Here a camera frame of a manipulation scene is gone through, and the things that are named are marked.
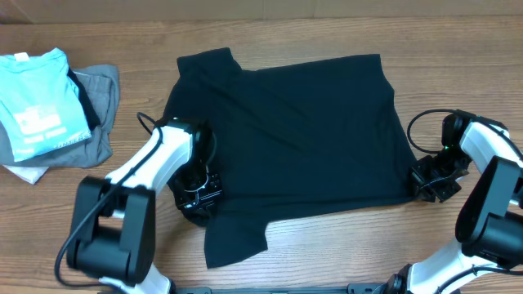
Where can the black t-shirt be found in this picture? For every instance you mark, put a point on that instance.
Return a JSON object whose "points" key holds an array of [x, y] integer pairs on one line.
{"points": [[292, 141]]}

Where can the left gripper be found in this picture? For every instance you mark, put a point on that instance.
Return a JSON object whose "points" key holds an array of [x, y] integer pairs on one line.
{"points": [[199, 204]]}

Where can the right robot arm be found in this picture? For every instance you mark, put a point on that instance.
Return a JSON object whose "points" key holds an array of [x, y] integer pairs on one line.
{"points": [[487, 237]]}

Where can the white folded garment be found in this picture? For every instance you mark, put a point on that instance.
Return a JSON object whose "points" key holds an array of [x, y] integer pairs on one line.
{"points": [[28, 174]]}

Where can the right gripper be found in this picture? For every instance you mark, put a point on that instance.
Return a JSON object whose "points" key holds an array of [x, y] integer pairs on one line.
{"points": [[426, 189]]}

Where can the light blue folded t-shirt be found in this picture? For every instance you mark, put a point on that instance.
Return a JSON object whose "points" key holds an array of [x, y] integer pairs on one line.
{"points": [[40, 106]]}

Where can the grey folded t-shirt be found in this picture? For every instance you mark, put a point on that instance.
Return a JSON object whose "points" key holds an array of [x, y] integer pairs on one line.
{"points": [[99, 95]]}

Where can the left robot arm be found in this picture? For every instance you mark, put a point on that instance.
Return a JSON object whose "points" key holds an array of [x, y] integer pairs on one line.
{"points": [[112, 237]]}

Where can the black folded garment in stack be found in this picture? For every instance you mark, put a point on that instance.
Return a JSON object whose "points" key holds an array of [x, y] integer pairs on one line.
{"points": [[90, 114]]}

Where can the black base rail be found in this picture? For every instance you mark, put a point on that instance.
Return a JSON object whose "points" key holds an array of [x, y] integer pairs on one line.
{"points": [[353, 288]]}

